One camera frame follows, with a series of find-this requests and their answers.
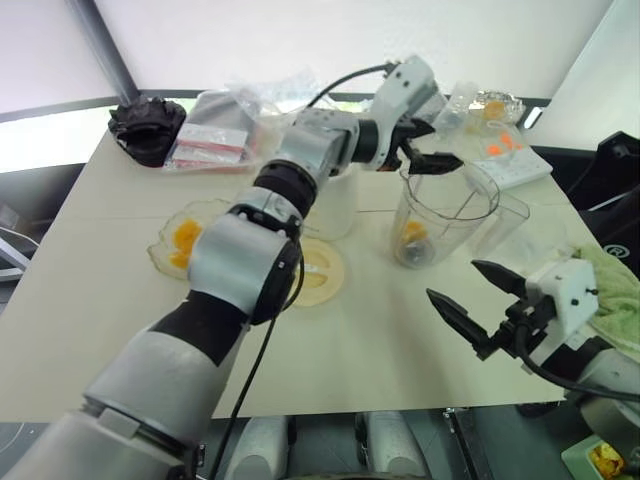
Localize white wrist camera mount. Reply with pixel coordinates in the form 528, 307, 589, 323
524, 258, 599, 347
370, 53, 444, 174

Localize grey chair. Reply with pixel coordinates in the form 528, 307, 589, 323
0, 224, 42, 282

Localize white red-striped packet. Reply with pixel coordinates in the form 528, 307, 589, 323
168, 123, 252, 170

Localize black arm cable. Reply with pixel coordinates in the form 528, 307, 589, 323
207, 62, 401, 480
514, 324, 640, 402

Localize clear glass dish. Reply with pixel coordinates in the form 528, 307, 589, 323
469, 89, 527, 136

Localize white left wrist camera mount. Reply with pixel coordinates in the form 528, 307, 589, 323
370, 53, 444, 174

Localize green towel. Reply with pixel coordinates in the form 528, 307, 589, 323
569, 242, 640, 352

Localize grey flat pouch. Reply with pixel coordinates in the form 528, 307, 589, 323
189, 89, 262, 134

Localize white blender base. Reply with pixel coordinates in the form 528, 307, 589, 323
299, 167, 362, 242

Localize silver rounded casing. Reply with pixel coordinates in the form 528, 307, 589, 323
358, 410, 432, 480
233, 414, 292, 480

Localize black metal table frame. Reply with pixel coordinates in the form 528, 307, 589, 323
443, 406, 492, 480

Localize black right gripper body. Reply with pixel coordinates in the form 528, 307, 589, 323
491, 293, 559, 360

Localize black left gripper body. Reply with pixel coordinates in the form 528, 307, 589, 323
386, 117, 427, 175

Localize orange segments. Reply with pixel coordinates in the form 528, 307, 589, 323
401, 221, 429, 249

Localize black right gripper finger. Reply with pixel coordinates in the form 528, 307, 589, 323
471, 258, 529, 304
425, 287, 497, 361

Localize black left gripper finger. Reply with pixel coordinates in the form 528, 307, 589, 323
407, 151, 465, 177
401, 118, 438, 142

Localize dark window frame post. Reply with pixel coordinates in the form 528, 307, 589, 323
63, 0, 140, 99

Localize orange peel scraps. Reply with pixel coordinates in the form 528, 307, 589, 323
588, 443, 627, 477

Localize clear crumpled plastic bag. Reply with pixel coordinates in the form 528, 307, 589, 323
223, 72, 327, 157

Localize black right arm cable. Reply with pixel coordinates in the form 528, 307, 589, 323
514, 324, 640, 402

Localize clear plastic blender jar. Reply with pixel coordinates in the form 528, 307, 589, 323
391, 162, 531, 271

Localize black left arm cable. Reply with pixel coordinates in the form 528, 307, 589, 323
207, 62, 401, 480

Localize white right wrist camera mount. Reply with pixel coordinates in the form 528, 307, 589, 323
524, 258, 599, 347

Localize white power strip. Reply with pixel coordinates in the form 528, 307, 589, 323
468, 131, 554, 191

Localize beige blender lid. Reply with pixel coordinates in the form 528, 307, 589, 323
291, 236, 348, 308

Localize black crumpled plastic bag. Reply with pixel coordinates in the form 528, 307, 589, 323
108, 96, 188, 168

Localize green tray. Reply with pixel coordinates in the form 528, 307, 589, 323
559, 433, 640, 480

